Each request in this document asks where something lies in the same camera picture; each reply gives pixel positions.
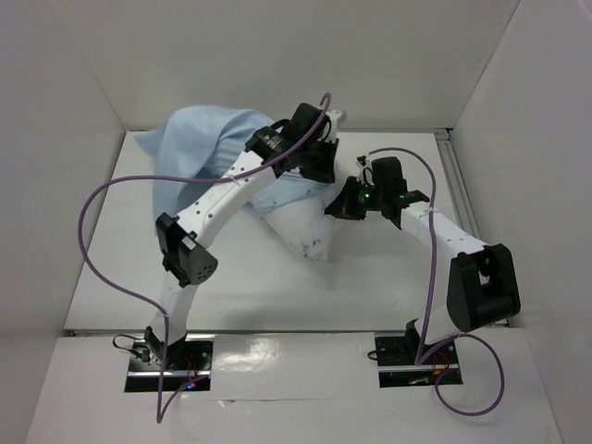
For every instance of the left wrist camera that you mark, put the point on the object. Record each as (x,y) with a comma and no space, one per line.
(335,118)

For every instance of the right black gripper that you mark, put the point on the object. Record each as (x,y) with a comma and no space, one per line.
(345,203)

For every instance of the light blue pillowcase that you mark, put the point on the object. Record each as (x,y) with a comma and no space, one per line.
(204,141)

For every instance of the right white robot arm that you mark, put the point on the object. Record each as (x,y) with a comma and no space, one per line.
(482,287)

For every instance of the white pillow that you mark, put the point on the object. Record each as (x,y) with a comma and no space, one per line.
(303,225)

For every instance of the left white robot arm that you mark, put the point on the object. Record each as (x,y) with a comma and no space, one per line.
(189,214)

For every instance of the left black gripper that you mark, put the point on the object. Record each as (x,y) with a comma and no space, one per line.
(326,173)

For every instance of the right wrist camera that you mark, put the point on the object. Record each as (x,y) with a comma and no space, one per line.
(365,175)

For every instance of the aluminium rail frame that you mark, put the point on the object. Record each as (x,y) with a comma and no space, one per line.
(458,192)

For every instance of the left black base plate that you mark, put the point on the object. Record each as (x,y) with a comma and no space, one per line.
(189,369)

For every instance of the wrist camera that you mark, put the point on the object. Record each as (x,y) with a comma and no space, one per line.
(335,118)
(365,175)

